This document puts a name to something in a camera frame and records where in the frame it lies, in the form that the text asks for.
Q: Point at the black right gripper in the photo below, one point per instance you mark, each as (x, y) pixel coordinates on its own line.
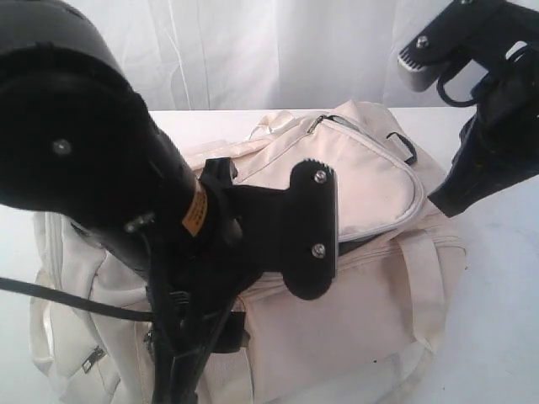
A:
(501, 149)

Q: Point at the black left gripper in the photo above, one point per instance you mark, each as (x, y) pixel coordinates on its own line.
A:
(193, 279)

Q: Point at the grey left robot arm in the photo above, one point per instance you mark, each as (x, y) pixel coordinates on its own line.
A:
(77, 140)

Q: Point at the white backdrop curtain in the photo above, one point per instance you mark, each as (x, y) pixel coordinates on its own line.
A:
(189, 55)

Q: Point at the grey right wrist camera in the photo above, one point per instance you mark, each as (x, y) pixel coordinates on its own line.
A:
(483, 31)

